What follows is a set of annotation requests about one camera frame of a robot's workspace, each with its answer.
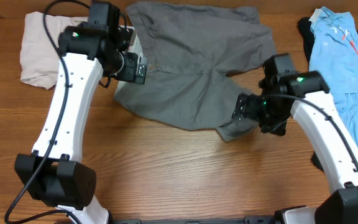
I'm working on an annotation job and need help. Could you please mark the light blue shirt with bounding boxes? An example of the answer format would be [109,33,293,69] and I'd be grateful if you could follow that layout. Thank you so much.
[308,6,358,170]

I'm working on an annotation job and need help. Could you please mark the grey shorts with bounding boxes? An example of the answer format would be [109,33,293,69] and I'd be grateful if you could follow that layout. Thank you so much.
[114,1,276,141]

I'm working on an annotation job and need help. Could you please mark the folded beige shorts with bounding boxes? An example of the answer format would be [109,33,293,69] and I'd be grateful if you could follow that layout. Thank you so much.
[19,11,88,90]

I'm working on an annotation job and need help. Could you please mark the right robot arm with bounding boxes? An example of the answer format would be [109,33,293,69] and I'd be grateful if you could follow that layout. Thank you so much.
[232,54,358,224]

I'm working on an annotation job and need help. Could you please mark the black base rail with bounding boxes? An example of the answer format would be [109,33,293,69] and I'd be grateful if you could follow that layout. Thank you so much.
[108,215,280,224]

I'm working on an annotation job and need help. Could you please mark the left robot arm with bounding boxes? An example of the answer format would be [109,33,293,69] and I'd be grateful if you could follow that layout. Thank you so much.
[14,1,148,223]

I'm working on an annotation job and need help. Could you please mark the black garment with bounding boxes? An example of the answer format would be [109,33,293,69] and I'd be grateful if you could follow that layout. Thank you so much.
[296,16,358,172]

